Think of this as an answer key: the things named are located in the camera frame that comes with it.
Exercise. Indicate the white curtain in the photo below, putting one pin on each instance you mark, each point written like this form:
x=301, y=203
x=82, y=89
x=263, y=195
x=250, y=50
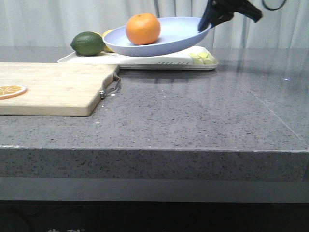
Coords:
x=52, y=23

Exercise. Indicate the light blue plate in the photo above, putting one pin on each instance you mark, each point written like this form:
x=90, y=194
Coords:
x=177, y=34

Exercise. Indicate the metal cutting board handle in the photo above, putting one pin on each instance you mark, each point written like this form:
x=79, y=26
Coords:
x=110, y=86

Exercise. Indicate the orange mandarin fruit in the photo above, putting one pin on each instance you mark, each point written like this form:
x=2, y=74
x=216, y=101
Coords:
x=143, y=29

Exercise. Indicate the white plastic tray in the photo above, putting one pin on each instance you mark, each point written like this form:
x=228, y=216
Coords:
x=174, y=61

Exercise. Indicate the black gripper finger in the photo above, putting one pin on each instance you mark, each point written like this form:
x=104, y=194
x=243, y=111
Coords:
x=247, y=9
x=216, y=12

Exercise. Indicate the green lime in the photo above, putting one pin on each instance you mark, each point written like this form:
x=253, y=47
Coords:
x=87, y=43

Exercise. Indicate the wooden cutting board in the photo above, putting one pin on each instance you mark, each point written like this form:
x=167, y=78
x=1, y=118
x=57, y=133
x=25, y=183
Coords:
x=55, y=89

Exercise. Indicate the orange slice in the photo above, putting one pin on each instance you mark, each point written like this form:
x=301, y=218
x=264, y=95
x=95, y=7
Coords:
x=10, y=91

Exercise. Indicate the yellow-green plastic cutlery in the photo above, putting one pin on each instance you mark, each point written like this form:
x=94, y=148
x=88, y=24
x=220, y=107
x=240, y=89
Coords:
x=202, y=58

